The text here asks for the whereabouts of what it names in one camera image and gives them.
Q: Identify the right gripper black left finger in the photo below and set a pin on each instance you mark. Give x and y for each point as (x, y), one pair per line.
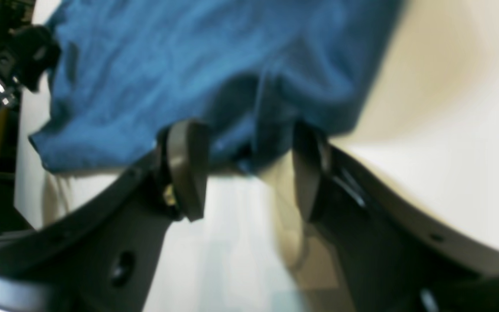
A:
(103, 256)

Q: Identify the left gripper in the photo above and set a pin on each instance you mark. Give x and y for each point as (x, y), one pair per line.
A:
(27, 51)

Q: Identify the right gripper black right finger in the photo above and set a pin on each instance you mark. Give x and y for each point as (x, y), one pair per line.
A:
(395, 258)

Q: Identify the dark blue t-shirt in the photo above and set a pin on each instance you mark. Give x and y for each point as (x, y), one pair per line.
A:
(249, 69)

